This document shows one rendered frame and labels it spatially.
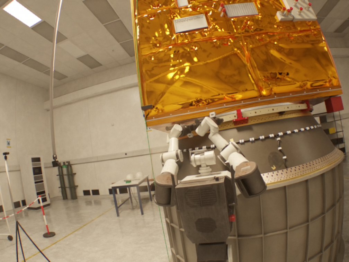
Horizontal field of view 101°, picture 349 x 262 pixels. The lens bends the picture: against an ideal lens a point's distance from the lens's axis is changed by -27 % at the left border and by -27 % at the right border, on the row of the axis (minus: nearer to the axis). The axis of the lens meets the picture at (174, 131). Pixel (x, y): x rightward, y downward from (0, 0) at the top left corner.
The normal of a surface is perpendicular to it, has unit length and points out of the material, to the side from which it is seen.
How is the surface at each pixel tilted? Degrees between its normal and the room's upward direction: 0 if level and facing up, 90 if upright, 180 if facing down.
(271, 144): 62
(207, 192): 90
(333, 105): 90
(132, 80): 90
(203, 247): 45
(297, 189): 90
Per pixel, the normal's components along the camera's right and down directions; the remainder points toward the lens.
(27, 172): -0.15, -0.07
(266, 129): -0.22, -0.52
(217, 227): -0.24, 0.22
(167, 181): 0.06, -0.93
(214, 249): -0.31, -0.72
